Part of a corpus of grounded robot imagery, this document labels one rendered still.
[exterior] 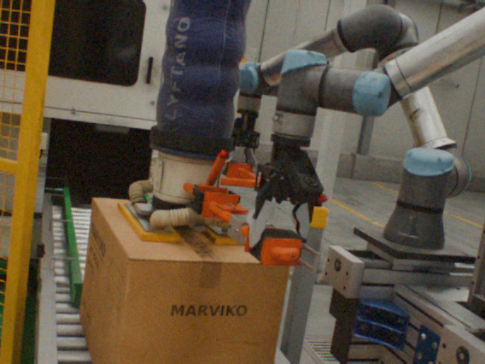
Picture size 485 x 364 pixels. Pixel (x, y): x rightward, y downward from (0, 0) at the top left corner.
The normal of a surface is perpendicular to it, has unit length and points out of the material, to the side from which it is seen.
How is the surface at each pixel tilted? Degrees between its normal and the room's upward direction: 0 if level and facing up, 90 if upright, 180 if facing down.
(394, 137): 90
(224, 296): 90
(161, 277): 90
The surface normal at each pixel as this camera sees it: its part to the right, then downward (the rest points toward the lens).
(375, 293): 0.29, 0.20
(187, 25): -0.38, -0.13
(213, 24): 0.15, -0.04
